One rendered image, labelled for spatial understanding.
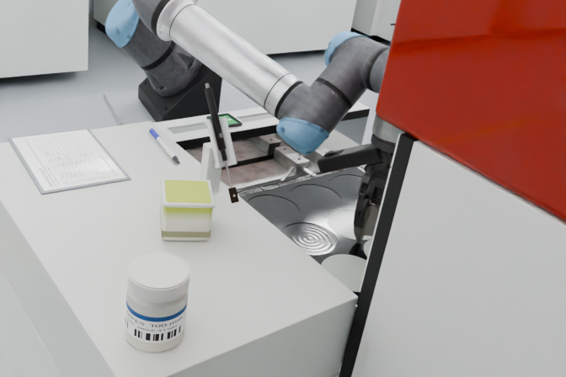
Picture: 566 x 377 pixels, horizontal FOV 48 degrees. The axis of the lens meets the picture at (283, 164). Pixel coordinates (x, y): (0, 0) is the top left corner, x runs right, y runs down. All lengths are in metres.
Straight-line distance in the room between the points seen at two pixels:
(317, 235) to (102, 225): 0.38
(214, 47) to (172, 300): 0.49
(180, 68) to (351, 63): 0.68
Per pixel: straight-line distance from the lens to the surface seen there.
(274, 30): 4.81
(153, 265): 0.76
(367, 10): 5.86
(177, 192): 0.96
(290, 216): 1.19
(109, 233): 0.98
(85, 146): 1.22
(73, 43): 4.07
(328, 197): 1.28
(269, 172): 1.37
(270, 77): 1.05
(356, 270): 1.09
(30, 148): 1.21
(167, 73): 1.63
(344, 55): 1.05
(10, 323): 1.19
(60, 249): 0.95
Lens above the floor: 1.52
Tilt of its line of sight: 27 degrees down
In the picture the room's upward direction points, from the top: 9 degrees clockwise
